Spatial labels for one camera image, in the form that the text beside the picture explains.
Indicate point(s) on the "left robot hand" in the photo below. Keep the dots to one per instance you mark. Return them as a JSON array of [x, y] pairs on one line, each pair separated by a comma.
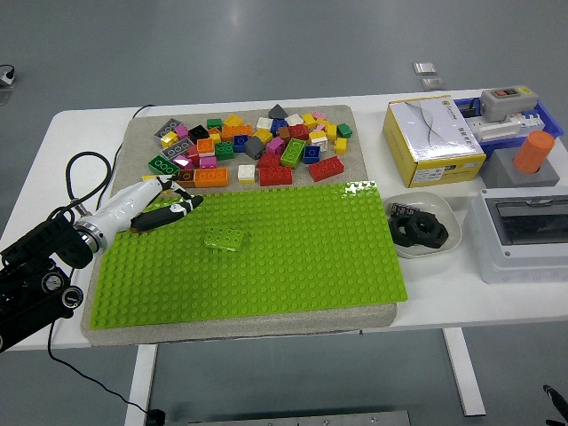
[[128, 204]]

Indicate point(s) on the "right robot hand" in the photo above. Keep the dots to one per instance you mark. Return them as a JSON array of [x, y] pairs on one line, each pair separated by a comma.
[[557, 397]]

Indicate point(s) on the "lime green long brick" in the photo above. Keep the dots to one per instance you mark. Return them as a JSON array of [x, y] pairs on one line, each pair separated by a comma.
[[224, 239]]

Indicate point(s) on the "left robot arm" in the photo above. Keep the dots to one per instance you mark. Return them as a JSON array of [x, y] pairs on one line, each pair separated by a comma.
[[40, 248]]

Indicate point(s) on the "green studded baseplate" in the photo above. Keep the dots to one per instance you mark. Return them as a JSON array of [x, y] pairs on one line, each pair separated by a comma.
[[288, 266]]

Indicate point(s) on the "brown ringed brick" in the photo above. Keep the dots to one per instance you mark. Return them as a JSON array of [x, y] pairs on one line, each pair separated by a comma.
[[186, 176]]

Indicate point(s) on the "shiny magenta brick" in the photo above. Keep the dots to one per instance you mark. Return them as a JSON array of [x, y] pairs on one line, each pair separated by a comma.
[[183, 162]]

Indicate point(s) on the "grey brick white rings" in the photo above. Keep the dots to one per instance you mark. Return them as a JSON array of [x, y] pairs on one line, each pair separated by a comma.
[[176, 148]]

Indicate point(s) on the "shiny yellow small brick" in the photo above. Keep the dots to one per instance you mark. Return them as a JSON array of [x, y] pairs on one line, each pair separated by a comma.
[[169, 139]]

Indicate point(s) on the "grey studded brick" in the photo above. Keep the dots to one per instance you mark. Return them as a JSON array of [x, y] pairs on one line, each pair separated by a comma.
[[168, 128]]

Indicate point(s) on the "orange long ringed brick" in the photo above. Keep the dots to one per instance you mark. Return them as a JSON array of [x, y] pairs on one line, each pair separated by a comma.
[[210, 177]]

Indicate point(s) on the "pink small brick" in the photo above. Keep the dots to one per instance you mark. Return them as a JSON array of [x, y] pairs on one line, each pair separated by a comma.
[[181, 131], [318, 128]]

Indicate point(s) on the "white table leg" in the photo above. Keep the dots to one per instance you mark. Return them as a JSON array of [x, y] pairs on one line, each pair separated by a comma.
[[139, 381], [466, 373]]

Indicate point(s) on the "orange square brick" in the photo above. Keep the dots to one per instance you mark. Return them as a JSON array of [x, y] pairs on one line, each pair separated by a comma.
[[205, 146]]

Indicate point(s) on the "black brick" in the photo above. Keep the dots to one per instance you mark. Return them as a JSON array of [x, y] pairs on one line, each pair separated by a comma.
[[198, 132]]

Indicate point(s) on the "green studded square brick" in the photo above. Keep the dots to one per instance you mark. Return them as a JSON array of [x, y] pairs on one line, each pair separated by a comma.
[[224, 151]]

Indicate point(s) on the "small orange brick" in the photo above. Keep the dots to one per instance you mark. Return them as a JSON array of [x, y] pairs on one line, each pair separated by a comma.
[[214, 131]]

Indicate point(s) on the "green small brick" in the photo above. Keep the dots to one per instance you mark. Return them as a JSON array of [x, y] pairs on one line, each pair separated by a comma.
[[214, 123], [344, 130]]

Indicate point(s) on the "white and yellow brick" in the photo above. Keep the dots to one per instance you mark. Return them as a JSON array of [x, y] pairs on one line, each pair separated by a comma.
[[246, 173]]

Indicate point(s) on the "blue brick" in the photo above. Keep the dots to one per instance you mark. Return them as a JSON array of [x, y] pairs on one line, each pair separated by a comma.
[[311, 154], [240, 143], [278, 125]]

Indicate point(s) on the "red long brick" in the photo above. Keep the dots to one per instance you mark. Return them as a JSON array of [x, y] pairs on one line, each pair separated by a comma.
[[326, 169], [275, 175]]

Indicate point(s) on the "small brown brick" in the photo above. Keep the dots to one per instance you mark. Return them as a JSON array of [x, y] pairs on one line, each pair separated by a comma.
[[284, 132]]

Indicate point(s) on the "lime green ringed brick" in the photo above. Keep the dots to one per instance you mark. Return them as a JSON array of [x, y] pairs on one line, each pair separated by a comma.
[[293, 152]]

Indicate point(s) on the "dark grey slope brick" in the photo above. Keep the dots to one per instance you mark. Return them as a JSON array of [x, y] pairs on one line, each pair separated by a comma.
[[278, 111]]

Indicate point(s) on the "white floor socket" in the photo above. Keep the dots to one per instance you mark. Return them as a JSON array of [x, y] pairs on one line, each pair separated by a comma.
[[6, 76]]

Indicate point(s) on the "black hex nut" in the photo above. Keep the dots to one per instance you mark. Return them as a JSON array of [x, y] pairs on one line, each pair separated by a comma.
[[439, 235], [395, 235]]

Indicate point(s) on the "black plug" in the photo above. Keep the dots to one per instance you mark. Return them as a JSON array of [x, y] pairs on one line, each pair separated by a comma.
[[156, 418]]

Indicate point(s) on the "white dish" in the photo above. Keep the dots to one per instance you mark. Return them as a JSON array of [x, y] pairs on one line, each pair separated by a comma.
[[444, 206]]

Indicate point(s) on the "grey-brown mat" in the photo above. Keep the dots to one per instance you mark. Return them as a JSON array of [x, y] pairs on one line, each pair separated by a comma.
[[355, 151]]

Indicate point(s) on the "grey block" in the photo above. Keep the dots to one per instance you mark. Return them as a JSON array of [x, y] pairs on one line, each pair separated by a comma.
[[501, 171]]

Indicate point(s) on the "black pin strip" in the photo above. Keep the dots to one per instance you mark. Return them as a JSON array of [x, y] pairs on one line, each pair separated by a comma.
[[401, 208]]

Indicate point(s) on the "orange cylinder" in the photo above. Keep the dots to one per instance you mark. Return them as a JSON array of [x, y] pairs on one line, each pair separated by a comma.
[[534, 152]]

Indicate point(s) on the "white terminal block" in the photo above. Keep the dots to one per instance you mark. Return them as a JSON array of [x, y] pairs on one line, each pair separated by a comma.
[[492, 128]]

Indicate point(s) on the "blue plastic bin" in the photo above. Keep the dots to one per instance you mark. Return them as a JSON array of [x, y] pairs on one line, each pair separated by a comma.
[[550, 120]]

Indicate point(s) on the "white circuit breaker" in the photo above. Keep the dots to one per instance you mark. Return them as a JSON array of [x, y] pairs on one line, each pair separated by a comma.
[[531, 120]]

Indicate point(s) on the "yellow white cardboard box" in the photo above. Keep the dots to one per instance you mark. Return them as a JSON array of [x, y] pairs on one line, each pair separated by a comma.
[[432, 133]]

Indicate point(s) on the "small black connector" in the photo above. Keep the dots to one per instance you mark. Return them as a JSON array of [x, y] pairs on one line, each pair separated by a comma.
[[472, 108]]

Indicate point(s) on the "metal floor plate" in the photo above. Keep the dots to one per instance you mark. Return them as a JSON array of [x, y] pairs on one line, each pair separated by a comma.
[[424, 67]]

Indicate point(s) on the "grey white electrical enclosure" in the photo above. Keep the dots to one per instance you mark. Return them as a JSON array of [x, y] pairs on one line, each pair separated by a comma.
[[519, 257]]

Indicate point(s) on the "grey switch box red button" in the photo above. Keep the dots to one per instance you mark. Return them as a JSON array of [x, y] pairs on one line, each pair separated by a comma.
[[508, 102]]

